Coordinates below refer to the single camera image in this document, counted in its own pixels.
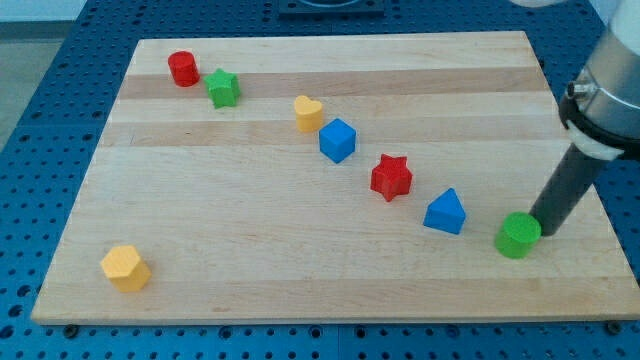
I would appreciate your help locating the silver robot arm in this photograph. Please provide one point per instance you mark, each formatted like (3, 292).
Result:
(600, 107)

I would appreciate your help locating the wooden board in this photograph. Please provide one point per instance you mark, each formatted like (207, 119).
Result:
(242, 220)

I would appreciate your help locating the blue cube block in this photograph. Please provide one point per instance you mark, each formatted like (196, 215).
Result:
(337, 140)

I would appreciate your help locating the yellow heart block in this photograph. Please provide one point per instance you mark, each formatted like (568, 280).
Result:
(309, 114)

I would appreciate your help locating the red star block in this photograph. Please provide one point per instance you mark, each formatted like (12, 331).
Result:
(391, 177)

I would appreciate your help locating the blue triangle block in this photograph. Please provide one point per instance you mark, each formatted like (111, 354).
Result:
(446, 213)

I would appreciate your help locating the green star block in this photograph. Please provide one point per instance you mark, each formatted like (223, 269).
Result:
(222, 88)

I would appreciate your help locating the red cylinder block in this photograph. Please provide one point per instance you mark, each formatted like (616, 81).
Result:
(183, 68)

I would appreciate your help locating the green cylinder block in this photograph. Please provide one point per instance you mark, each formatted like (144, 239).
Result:
(518, 234)

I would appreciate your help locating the yellow hexagon block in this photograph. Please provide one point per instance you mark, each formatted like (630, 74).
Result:
(126, 270)

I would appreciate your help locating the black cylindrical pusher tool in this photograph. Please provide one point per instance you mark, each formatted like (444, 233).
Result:
(571, 179)

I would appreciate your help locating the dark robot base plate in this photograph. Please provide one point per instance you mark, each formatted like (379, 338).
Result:
(287, 8)

